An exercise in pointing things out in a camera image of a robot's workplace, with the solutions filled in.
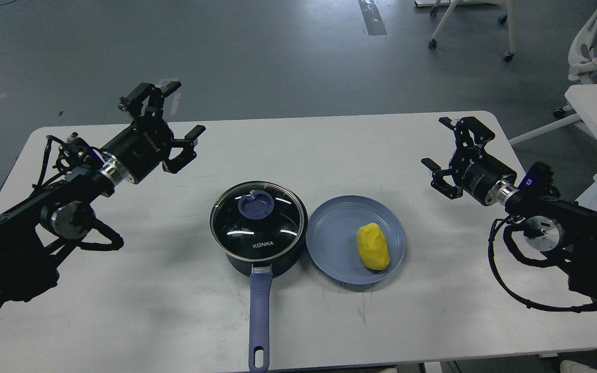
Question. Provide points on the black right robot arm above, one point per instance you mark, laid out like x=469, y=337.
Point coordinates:
x=541, y=230

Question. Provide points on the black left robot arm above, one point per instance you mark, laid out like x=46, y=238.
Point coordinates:
x=38, y=234

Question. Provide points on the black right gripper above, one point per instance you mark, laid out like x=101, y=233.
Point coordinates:
x=476, y=171

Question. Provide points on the dark blue saucepan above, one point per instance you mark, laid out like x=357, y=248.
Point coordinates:
x=261, y=275

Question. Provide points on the blue plate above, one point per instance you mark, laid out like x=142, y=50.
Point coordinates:
x=331, y=239

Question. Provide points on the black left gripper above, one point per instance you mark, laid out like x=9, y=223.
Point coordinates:
x=148, y=140

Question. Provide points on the white rolling table frame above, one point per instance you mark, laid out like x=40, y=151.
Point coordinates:
x=458, y=23

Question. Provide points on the glass pot lid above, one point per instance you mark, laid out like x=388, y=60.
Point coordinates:
x=257, y=220

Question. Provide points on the yellow potato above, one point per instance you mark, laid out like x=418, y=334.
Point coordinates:
x=372, y=247

